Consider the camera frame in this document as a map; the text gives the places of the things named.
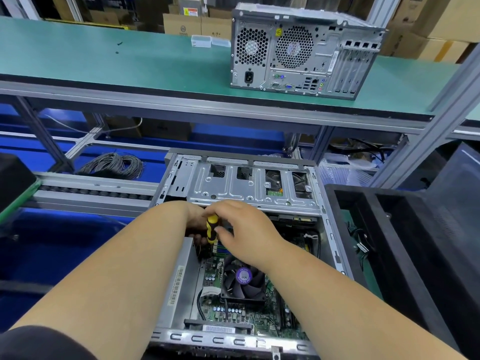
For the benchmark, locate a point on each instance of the person's right hand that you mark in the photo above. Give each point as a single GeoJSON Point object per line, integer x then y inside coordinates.
{"type": "Point", "coordinates": [246, 232]}

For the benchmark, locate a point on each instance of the person's left hand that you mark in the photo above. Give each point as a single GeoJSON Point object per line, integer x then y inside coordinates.
{"type": "Point", "coordinates": [195, 221]}

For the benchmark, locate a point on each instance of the grey computer case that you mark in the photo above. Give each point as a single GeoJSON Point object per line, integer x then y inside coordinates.
{"type": "Point", "coordinates": [247, 183]}

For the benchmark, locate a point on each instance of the green motherboard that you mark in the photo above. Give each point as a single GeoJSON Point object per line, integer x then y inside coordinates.
{"type": "Point", "coordinates": [225, 311]}

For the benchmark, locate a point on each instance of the grey side panel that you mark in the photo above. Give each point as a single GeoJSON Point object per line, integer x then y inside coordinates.
{"type": "Point", "coordinates": [461, 183]}

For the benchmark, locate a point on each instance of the person's left forearm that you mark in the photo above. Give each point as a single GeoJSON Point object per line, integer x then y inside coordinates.
{"type": "Point", "coordinates": [112, 288]}

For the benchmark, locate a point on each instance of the person's right forearm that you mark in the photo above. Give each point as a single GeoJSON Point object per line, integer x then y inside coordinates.
{"type": "Point", "coordinates": [352, 311]}

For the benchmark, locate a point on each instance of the silver backed desktop computer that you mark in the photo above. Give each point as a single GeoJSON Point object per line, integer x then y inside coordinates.
{"type": "Point", "coordinates": [300, 52]}

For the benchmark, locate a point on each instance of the person's black left sleeve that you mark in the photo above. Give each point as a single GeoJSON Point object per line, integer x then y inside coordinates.
{"type": "Point", "coordinates": [41, 345]}

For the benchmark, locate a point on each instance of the silver power supply unit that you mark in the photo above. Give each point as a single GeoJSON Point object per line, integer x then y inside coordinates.
{"type": "Point", "coordinates": [176, 288]}

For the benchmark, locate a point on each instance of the empty black foam tray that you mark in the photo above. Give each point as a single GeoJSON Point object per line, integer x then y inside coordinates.
{"type": "Point", "coordinates": [405, 258]}

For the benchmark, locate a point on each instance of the small clear plastic box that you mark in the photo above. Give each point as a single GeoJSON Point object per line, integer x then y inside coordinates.
{"type": "Point", "coordinates": [210, 42]}

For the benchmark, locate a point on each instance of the black foam tray with boards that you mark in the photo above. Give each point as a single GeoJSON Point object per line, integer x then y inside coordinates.
{"type": "Point", "coordinates": [15, 183]}

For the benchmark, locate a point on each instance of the green upper shelf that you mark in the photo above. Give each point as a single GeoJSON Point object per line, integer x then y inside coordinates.
{"type": "Point", "coordinates": [90, 60]}

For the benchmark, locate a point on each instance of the brown cardboard box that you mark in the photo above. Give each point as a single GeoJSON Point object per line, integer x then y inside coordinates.
{"type": "Point", "coordinates": [202, 22]}

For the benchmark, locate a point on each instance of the stack of cardboard boxes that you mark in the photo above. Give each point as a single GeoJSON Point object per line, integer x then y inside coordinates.
{"type": "Point", "coordinates": [442, 26]}

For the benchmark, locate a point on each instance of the grey roller conveyor rail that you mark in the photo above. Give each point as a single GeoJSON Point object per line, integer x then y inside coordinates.
{"type": "Point", "coordinates": [97, 195]}

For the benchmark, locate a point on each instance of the dark metal frame leg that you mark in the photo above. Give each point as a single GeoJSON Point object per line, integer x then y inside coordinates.
{"type": "Point", "coordinates": [41, 131]}

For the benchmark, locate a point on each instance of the aluminium frame post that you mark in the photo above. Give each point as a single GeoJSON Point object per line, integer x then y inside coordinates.
{"type": "Point", "coordinates": [384, 9]}
{"type": "Point", "coordinates": [435, 123]}

